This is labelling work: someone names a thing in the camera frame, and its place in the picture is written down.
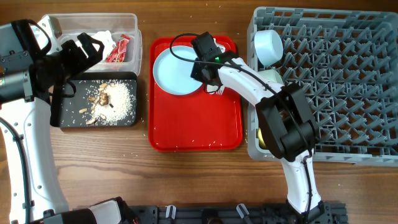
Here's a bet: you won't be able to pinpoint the red serving tray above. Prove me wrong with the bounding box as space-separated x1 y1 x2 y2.
148 35 244 152

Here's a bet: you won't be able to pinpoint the light blue rice bowl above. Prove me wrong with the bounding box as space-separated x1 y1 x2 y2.
254 30 284 67

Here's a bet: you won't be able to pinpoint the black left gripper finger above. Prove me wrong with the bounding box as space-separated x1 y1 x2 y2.
50 80 76 126
77 32 104 67

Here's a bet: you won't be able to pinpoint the yellow plastic cup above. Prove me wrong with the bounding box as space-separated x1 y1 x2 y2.
257 128 266 149

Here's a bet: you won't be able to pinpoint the mint green bowl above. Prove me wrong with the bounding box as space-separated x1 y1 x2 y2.
259 69 284 85

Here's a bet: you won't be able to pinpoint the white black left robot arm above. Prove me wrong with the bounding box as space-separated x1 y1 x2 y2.
1 19 140 223

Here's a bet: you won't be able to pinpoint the black food waste tray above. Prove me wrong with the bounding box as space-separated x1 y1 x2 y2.
54 72 137 128

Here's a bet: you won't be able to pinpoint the white crumpled tissue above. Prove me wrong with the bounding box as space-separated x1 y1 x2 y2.
92 30 116 61

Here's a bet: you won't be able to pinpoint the clear plastic waste bin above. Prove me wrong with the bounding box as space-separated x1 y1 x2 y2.
48 13 142 75

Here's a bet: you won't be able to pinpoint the grey dishwasher rack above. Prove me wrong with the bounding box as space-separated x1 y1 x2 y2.
247 7 397 167

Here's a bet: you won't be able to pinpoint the rice and food scraps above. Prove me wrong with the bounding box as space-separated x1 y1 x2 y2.
78 80 137 126

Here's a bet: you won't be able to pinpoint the light blue plate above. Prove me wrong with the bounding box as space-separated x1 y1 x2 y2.
152 49 202 95

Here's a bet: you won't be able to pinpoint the white plastic fork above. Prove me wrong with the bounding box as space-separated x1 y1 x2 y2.
215 85 225 95

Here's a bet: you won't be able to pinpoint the red snack wrapper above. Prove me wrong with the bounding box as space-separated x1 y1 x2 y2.
105 34 131 63

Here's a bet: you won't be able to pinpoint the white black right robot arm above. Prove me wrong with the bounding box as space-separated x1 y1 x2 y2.
190 32 325 223

